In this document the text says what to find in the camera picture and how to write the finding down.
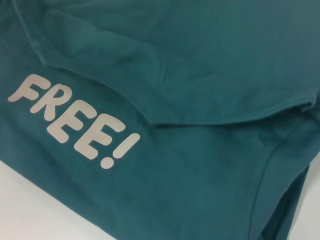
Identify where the blue t-shirt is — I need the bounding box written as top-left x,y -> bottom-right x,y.
0,0 -> 320,240

